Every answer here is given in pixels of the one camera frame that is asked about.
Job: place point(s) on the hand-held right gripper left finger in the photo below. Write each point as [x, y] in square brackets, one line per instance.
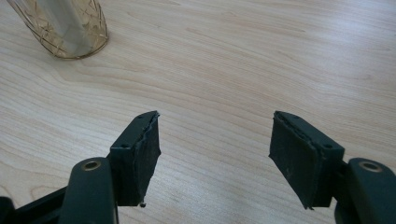
[137, 161]

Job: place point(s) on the amber cut glass mug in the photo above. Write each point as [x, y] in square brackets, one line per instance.
[90, 34]

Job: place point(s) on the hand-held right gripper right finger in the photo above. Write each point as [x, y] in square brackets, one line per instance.
[299, 161]

